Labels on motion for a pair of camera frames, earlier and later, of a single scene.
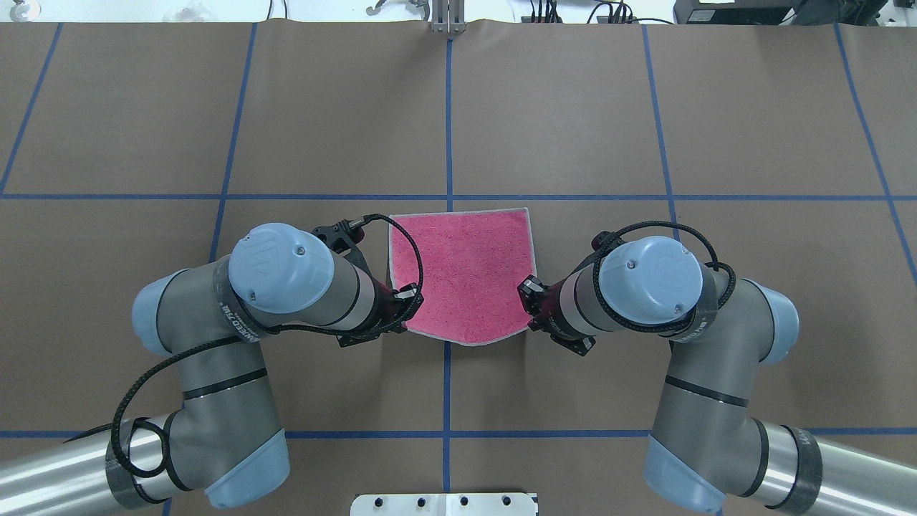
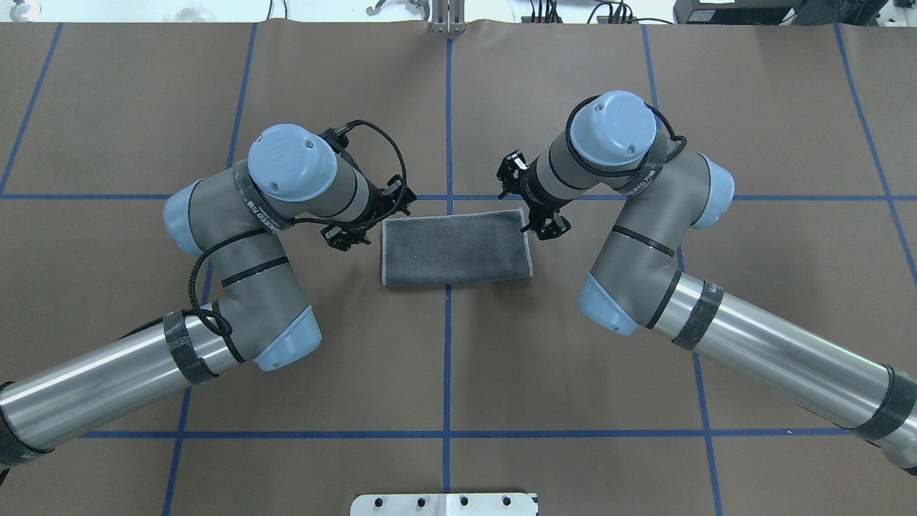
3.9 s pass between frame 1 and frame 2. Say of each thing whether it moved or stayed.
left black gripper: moved
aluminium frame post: stayed
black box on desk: stayed
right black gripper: moved
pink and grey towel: moved
